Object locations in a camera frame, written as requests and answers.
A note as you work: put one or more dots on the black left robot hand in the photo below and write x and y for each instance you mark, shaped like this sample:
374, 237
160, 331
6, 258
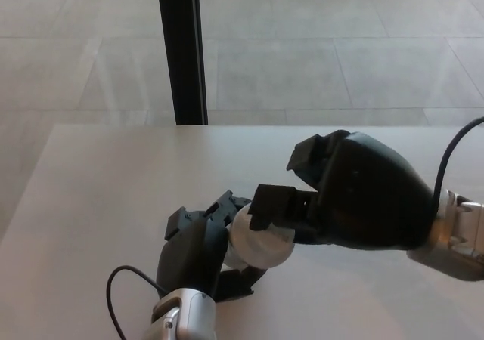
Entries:
189, 249

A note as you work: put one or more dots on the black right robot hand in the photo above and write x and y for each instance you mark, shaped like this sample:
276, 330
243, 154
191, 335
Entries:
370, 204

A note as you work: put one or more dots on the clear plastic bottle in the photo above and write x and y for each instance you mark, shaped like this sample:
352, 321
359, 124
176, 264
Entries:
261, 247

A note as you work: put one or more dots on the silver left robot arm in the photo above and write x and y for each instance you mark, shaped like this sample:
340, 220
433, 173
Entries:
181, 317

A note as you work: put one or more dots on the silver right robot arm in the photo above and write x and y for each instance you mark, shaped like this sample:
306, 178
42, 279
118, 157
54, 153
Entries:
461, 238

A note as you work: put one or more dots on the black vertical post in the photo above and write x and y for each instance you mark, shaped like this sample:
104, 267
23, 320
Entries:
184, 49

